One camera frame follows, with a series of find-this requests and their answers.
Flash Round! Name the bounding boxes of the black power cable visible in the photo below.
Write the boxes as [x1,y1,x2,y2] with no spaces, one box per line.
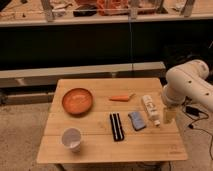
[181,104,213,161]

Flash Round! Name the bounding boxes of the long wooden shelf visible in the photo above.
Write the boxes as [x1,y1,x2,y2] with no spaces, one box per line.
[0,0,213,27]

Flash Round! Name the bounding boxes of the orange wooden bowl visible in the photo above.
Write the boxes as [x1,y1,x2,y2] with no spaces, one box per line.
[62,88,93,115]

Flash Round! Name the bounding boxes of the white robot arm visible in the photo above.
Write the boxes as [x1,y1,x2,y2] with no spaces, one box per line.
[161,60,213,124]

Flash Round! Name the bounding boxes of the black striped eraser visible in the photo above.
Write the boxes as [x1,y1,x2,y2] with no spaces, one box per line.
[109,113,125,141]

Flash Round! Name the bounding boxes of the blue vertical cable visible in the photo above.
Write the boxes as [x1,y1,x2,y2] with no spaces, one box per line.
[128,15,135,72]

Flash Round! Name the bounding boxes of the orange object on shelf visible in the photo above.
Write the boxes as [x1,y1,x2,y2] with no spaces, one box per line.
[96,0,129,16]

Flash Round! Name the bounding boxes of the white plastic bottle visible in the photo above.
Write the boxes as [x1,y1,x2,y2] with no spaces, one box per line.
[142,95,160,126]

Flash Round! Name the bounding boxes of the orange carrot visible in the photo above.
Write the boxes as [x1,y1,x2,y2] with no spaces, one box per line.
[109,93,135,102]

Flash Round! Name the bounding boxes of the white paper cup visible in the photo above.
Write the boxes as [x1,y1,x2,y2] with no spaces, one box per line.
[61,128,81,153]

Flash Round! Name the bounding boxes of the blue sponge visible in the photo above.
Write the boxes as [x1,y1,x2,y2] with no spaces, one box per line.
[128,111,146,131]

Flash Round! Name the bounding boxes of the wooden table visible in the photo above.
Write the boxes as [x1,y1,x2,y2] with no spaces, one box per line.
[37,78,187,164]

